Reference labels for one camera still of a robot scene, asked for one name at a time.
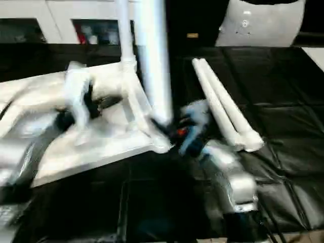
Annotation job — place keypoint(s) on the white plastic table top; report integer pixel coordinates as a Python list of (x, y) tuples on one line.
[(114, 141)]

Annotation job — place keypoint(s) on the white plastic table leg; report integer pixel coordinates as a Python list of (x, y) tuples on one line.
[(224, 98), (126, 38), (157, 76), (211, 96)]

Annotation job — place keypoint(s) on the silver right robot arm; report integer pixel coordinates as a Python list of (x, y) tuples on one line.
[(240, 184)]

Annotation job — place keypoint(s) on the red box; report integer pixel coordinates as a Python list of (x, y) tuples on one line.
[(81, 36)]

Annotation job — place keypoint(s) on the white cabinet with glass doors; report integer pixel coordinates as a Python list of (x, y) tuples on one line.
[(58, 15)]

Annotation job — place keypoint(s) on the black work mat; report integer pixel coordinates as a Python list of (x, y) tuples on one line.
[(278, 101)]

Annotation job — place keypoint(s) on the white flat board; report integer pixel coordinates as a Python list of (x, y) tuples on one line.
[(315, 57)]

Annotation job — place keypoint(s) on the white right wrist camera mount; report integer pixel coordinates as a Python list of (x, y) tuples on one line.
[(200, 111)]

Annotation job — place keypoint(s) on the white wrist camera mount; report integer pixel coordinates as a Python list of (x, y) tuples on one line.
[(76, 83), (200, 111)]

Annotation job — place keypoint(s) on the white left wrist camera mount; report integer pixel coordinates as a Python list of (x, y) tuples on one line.
[(76, 83)]

